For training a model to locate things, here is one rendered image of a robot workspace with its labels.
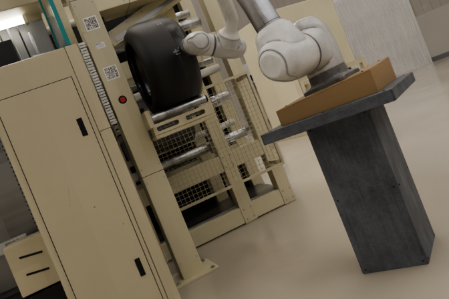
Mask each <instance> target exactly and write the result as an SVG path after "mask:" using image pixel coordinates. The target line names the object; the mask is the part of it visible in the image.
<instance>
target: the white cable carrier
mask: <svg viewBox="0 0 449 299"><path fill-rule="evenodd" d="M78 47H79V49H80V52H81V54H82V56H83V59H84V61H85V64H86V67H87V69H88V72H89V73H90V77H91V78H92V80H93V83H94V85H95V88H96V91H97V93H98V96H99V97H100V99H101V100H100V101H101V103H102V106H103V108H104V110H105V112H106V115H107V118H108V120H110V121H109V123H110V125H111V126H112V125H115V124H117V121H118V120H117V119H116V118H115V116H114V113H112V112H113V111H112V110H111V109H112V108H111V107H110V105H109V104H110V103H109V102H108V99H107V97H106V94H105V91H104V89H103V87H102V86H101V85H102V82H101V81H100V79H99V77H98V75H97V72H96V70H95V67H94V64H92V60H91V59H90V56H89V55H90V54H89V53H88V51H87V48H86V47H87V45H86V44H85V43H84V42H82V43H78Z"/></svg>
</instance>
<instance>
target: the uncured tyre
mask: <svg viewBox="0 0 449 299"><path fill-rule="evenodd" d="M157 23H162V25H159V26H157ZM186 36H187V34H186V33H185V31H184V30H183V28H182V27H181V26H180V24H179V23H177V22H176V21H175V20H173V19H171V18H169V17H167V16H159V17H155V18H153V19H149V20H146V21H143V22H140V23H137V24H133V25H132V26H131V27H129V28H128V30H127V32H126V34H125V36H124V49H125V53H126V58H127V61H128V65H129V68H130V71H131V74H132V77H133V79H134V82H135V84H136V87H137V88H138V91H139V93H140V95H141V97H142V99H143V101H144V103H145V104H146V106H147V108H148V109H149V110H150V111H151V112H152V113H153V114H155V113H158V112H160V111H163V110H165V109H168V108H170V107H174V106H175V105H179V104H181V103H184V102H186V101H189V100H191V99H194V98H197V97H200V96H201V94H202V75H201V72H200V66H199V64H198V59H197V57H196V55H185V54H183V53H180V54H178V55H174V54H173V51H172V50H173V49H175V48H176V47H177V48H178V47H180V43H181V41H182V40H183V39H184V38H185V37H186Z"/></svg>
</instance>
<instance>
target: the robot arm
mask: <svg viewBox="0 0 449 299"><path fill-rule="evenodd" d="M218 2H219V3H220V6H221V7H222V10H223V12H224V14H225V17H226V24H225V26H224V28H222V29H220V30H219V32H218V33H217V34H216V35H213V34H209V33H205V32H203V31H194V32H192V33H190V34H188V35H187V36H186V37H185V38H184V39H183V40H182V41H181V43H180V47H178V48H177V47H176V48H175V49H173V50H172V51H173V54H174V55H178V54H180V53H183V54H185V55H197V56H199V55H201V56H211V57H217V58H221V59H236V58H239V57H242V56H243V55H244V54H245V51H246V49H247V45H246V43H245V41H244V40H243V39H242V38H240V35H239V34H238V15H237V11H236V9H235V6H234V3H233V0H218ZM237 2H238V3H239V5H240V6H241V8H242V10H243V11H244V13H245V15H246V16H247V18H248V20H249V21H250V22H251V25H252V26H253V27H254V29H255V31H256V32H257V36H256V39H255V45H256V47H257V51H258V64H259V68H260V70H261V72H262V74H263V75H264V76H265V77H266V78H268V79H270V80H271V81H276V82H290V81H295V80H297V79H300V78H302V77H305V76H307V78H308V79H309V83H310V85H311V88H310V89H309V90H307V91H306V92H305V93H304V94H303V95H304V96H305V97H307V96H308V95H311V94H312V93H315V92H317V91H320V90H322V89H324V88H326V87H329V86H330V85H333V84H335V83H337V82H340V81H342V80H344V79H346V78H347V77H349V76H351V75H353V74H354V73H357V72H358V71H360V70H359V68H354V69H348V67H347V65H346V64H345V62H344V60H343V57H342V54H341V51H340V49H339V46H338V44H337V42H336V40H335V38H334V36H333V34H332V32H331V31H330V29H329V28H328V26H327V25H326V24H325V23H324V22H323V21H322V20H320V19H319V18H318V17H314V16H308V17H305V18H302V19H300V20H298V21H297V22H295V23H294V24H293V23H292V22H291V21H290V20H287V19H281V18H280V16H279V14H278V13H277V11H276V10H275V8H274V7H273V5H272V3H271V2H270V0H237Z"/></svg>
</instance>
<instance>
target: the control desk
mask: <svg viewBox="0 0 449 299"><path fill-rule="evenodd" d="M0 138H1V141H2V143H3V146H4V148H5V151H6V152H7V155H8V158H9V160H10V162H11V165H12V167H13V170H14V172H15V175H16V176H17V179H18V181H19V184H20V186H21V189H22V191H23V193H24V196H25V199H26V200H27V203H28V205H29V208H30V210H31V213H32V214H33V217H34V220H35V222H36V224H37V227H38V229H39V232H40V234H41V237H42V238H43V241H44V243H45V246H46V248H47V251H48V253H49V255H50V258H51V261H52V262H53V265H54V267H55V270H56V272H57V275H58V276H59V279H60V282H61V284H62V286H63V289H64V291H65V294H66V296H67V299H182V298H181V297H180V294H179V292H178V289H177V287H176V284H175V282H174V279H173V277H172V274H171V273H170V270H169V267H168V264H167V263H166V260H165V258H164V255H163V253H162V250H161V248H160V245H159V243H158V240H157V238H156V236H155V233H154V230H153V229H152V226H151V224H150V221H149V219H148V216H147V214H146V211H145V209H144V206H143V204H142V202H141V199H140V196H139V195H138V192H137V190H136V187H135V185H134V182H133V180H132V177H131V175H130V172H129V170H128V167H127V165H126V162H125V161H124V158H123V155H122V153H121V151H120V148H119V146H118V143H117V141H116V139H115V137H114V134H113V132H112V129H111V128H110V124H109V122H108V119H107V117H106V115H105V112H104V109H103V107H102V105H101V103H100V100H99V97H98V95H97V93H96V90H95V88H94V85H93V83H92V80H91V78H90V75H89V73H88V71H87V68H86V66H85V63H84V61H83V59H82V56H81V54H80V51H79V49H78V46H77V44H76V43H74V44H72V45H68V46H66V47H65V48H64V47H62V48H60V49H56V50H53V51H50V52H47V53H43V54H41V55H37V56H35V57H30V58H28V59H24V60H22V61H18V62H15V63H12V64H9V65H5V66H3V67H0Z"/></svg>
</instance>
